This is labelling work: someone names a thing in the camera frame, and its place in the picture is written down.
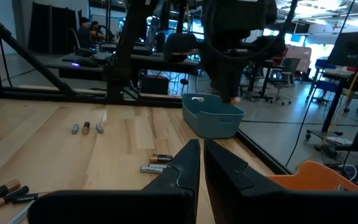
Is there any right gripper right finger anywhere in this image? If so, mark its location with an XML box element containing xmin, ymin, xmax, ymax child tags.
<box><xmin>203</xmin><ymin>139</ymin><xmax>358</xmax><ymax>224</ymax></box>

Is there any yellow cable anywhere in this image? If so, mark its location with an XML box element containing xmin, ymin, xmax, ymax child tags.
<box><xmin>296</xmin><ymin>30</ymin><xmax>358</xmax><ymax>169</ymax></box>

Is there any computer mouse with blue light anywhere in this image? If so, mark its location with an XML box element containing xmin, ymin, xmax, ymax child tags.
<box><xmin>62</xmin><ymin>55</ymin><xmax>90</xmax><ymax>68</ymax></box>

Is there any orange plastic bin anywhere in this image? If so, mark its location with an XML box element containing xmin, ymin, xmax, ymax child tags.
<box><xmin>266</xmin><ymin>160</ymin><xmax>358</xmax><ymax>192</ymax></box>

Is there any teal plastic bin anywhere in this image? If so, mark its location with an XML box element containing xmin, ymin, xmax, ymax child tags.
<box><xmin>181</xmin><ymin>93</ymin><xmax>246</xmax><ymax>139</ymax></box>

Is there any black box under desk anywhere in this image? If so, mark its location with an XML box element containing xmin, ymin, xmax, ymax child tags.
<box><xmin>140</xmin><ymin>74</ymin><xmax>170</xmax><ymax>96</ymax></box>

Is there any long black cable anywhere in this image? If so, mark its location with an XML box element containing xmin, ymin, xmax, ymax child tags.
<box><xmin>284</xmin><ymin>0</ymin><xmax>356</xmax><ymax>169</ymax></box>

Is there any black side desk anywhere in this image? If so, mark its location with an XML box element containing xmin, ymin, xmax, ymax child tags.
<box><xmin>44</xmin><ymin>51</ymin><xmax>116</xmax><ymax>81</ymax></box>

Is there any black computer monitor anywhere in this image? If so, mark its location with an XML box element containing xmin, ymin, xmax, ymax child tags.
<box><xmin>327</xmin><ymin>29</ymin><xmax>358</xmax><ymax>71</ymax></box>

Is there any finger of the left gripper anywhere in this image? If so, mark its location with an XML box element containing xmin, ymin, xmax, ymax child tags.
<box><xmin>228</xmin><ymin>88</ymin><xmax>241</xmax><ymax>105</ymax></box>
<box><xmin>214</xmin><ymin>88</ymin><xmax>229</xmax><ymax>103</ymax></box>

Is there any grey office chair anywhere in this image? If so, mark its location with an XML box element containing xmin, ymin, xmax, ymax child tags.
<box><xmin>265</xmin><ymin>57</ymin><xmax>301</xmax><ymax>106</ymax></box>

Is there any black curtain panel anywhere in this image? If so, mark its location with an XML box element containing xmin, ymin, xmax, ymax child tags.
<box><xmin>28</xmin><ymin>1</ymin><xmax>83</xmax><ymax>55</ymax></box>

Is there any blue chair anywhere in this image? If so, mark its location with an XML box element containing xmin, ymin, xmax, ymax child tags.
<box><xmin>306</xmin><ymin>58</ymin><xmax>338</xmax><ymax>103</ymax></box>

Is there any person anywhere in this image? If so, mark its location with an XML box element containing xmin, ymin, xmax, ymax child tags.
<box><xmin>90</xmin><ymin>21</ymin><xmax>107</xmax><ymax>43</ymax></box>
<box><xmin>76</xmin><ymin>17</ymin><xmax>94</xmax><ymax>50</ymax></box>

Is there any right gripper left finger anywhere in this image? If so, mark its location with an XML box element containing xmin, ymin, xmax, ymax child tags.
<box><xmin>27</xmin><ymin>139</ymin><xmax>201</xmax><ymax>224</ymax></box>

